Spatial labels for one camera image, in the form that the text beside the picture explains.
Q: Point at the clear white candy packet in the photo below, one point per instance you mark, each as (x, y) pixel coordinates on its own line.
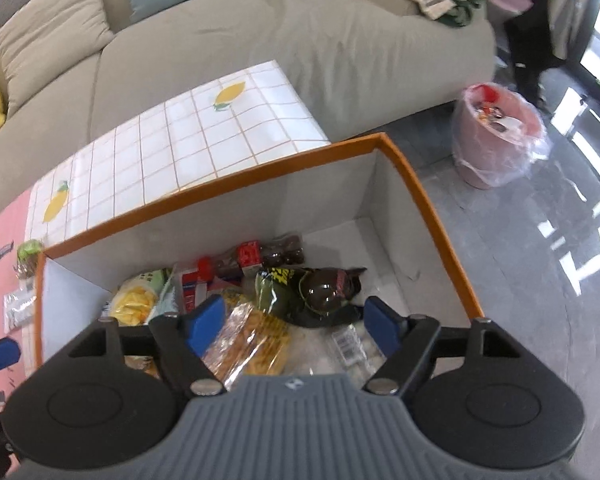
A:
(357, 352)

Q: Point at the beige sofa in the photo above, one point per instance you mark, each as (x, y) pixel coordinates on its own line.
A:
(357, 65)

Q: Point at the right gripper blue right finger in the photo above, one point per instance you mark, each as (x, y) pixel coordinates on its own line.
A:
(385, 326)

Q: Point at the orange rimmed white storage box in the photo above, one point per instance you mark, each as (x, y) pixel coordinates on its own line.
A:
(354, 203)

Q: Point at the green yellow chip bag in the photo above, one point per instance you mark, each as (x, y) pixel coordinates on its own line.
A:
(134, 300)

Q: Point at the beige cushion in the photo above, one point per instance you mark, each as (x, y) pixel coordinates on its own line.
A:
(44, 39)

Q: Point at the silver white snack packet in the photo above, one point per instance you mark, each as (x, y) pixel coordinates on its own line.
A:
(18, 309)

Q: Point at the dark green snack packet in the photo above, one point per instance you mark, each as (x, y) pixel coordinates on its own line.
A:
(308, 297)

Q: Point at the pink white lemon tablecloth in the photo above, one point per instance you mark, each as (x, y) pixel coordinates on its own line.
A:
(227, 125)

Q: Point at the pink trash bin with bag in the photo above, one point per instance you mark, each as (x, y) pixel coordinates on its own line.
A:
(497, 136)

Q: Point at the green raisin packet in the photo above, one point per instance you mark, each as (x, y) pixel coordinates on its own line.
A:
(27, 259)

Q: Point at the clear golden snack packet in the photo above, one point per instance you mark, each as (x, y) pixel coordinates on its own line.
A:
(145, 364)

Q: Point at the red small candy bar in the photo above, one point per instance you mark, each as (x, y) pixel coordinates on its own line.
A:
(247, 258)

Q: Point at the red snack packet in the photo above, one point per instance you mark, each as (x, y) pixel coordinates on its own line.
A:
(192, 289)

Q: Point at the yellow noodle snack packet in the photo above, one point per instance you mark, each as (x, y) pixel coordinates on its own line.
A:
(250, 343)

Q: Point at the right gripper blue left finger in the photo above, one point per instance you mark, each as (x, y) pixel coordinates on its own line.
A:
(203, 324)

